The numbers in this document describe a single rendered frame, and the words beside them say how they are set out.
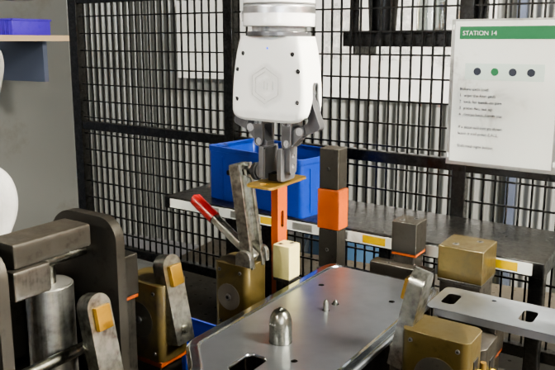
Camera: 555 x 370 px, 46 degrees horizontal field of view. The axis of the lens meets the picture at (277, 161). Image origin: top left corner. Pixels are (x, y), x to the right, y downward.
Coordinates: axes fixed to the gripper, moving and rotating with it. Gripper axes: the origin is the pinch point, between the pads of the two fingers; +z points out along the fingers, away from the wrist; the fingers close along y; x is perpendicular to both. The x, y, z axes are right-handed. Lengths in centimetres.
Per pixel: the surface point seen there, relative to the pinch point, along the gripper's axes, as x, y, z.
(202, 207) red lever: 18.7, -26.6, 13.8
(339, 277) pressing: 33.0, -7.4, 26.7
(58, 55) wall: 228, -315, -1
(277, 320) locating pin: 4.9, -2.7, 23.0
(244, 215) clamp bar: 17.5, -17.2, 13.5
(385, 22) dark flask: 81, -21, -18
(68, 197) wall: 231, -314, 96
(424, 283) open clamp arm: 11.2, 15.4, 15.9
